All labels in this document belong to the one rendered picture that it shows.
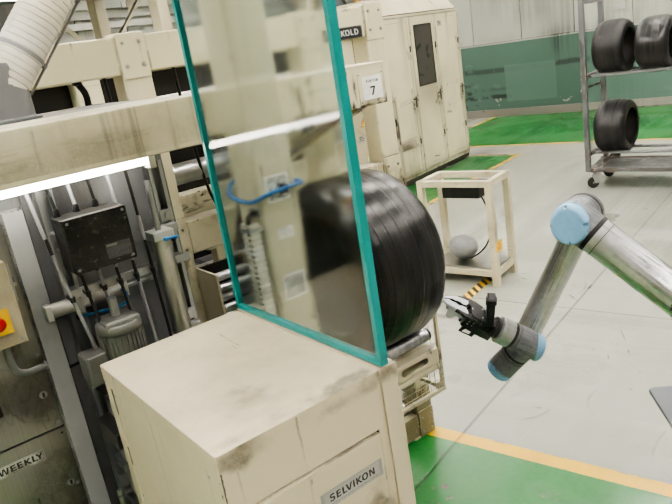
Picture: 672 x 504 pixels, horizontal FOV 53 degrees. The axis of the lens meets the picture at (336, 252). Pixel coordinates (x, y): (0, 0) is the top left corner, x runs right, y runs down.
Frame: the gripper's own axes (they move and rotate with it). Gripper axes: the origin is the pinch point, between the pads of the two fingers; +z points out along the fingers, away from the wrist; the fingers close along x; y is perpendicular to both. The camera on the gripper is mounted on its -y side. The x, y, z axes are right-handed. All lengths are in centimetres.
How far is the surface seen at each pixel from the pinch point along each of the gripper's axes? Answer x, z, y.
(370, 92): 57, 47, -23
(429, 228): 2.7, 17.6, -19.3
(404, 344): -9.1, 4.9, 17.3
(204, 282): 4, 71, 43
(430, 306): -8.0, 5.9, -0.8
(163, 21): 577, 247, 268
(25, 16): -7, 139, -30
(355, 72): 56, 55, -28
